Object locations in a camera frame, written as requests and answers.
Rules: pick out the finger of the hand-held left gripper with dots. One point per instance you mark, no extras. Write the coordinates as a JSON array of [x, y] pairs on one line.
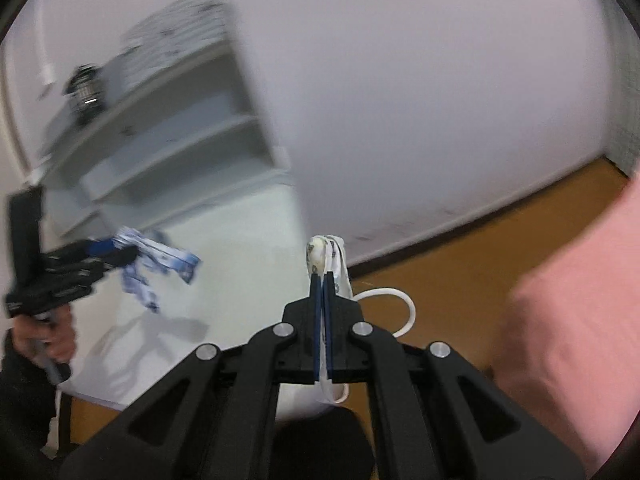
[[95, 249], [100, 270]]

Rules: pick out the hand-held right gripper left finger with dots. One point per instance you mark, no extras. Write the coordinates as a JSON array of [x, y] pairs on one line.
[[315, 320]]

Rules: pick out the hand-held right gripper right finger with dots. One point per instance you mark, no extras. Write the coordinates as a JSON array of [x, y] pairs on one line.
[[329, 320]]

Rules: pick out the white wrapper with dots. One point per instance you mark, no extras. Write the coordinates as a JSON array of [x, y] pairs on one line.
[[317, 255]]

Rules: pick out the blue white patterned cloth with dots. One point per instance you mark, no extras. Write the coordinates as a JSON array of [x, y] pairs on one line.
[[170, 257]]

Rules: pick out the person's left forearm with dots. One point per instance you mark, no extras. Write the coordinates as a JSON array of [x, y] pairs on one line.
[[20, 400]]

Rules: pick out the person's left hand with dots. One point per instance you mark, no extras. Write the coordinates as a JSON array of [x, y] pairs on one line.
[[57, 335]]

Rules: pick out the white table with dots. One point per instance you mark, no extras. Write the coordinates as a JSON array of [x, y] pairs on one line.
[[225, 300]]

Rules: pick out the black round device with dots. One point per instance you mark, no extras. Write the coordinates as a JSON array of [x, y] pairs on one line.
[[85, 90]]

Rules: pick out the white shelf unit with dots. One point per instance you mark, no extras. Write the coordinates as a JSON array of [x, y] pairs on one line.
[[200, 125]]

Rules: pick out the pink blanket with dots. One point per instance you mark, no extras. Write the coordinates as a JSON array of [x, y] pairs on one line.
[[575, 310]]

